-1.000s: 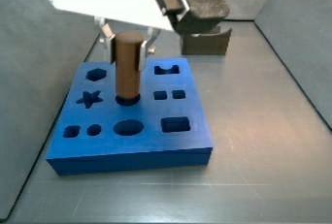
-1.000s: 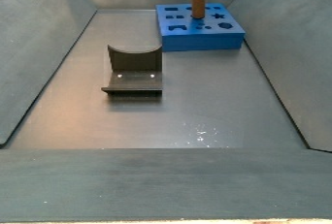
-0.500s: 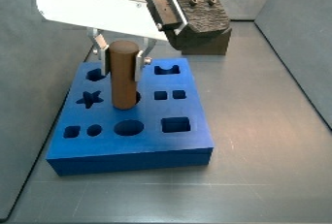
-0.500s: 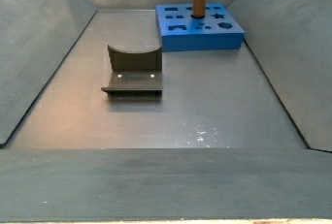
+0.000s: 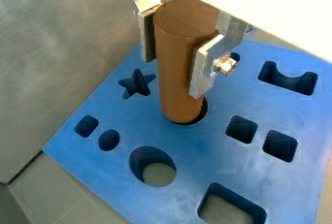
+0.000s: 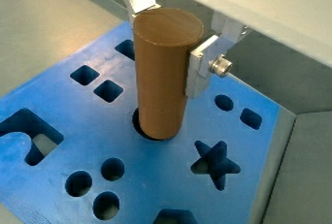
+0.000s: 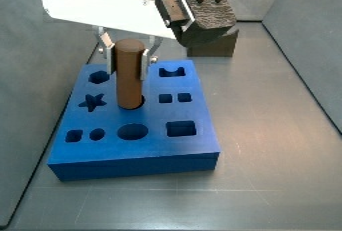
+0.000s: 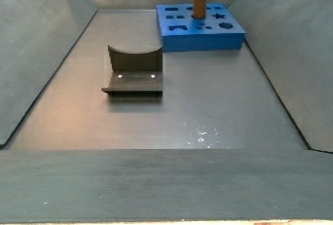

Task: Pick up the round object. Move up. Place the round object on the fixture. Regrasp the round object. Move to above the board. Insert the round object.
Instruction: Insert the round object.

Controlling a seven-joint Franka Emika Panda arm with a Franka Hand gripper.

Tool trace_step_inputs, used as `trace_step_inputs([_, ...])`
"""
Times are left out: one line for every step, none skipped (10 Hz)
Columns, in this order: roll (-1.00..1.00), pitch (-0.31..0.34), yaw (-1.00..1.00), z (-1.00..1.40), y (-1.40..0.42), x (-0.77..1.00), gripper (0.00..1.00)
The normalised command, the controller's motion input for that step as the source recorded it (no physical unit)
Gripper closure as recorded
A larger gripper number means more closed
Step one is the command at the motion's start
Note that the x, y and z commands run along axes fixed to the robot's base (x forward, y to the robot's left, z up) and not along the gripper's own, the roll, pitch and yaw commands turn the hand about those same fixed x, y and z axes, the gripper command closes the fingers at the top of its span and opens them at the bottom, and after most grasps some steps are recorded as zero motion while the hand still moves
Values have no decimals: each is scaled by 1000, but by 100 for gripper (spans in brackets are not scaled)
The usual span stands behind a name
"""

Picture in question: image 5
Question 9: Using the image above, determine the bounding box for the blue foam shape-sorting block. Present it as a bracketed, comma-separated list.
[44, 41, 332, 224]

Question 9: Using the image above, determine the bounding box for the brown wooden cylinder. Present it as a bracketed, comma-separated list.
[152, 0, 218, 124]

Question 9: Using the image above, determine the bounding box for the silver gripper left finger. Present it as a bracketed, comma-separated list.
[133, 0, 162, 63]

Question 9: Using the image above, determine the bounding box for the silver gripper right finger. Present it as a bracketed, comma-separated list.
[188, 12, 254, 99]

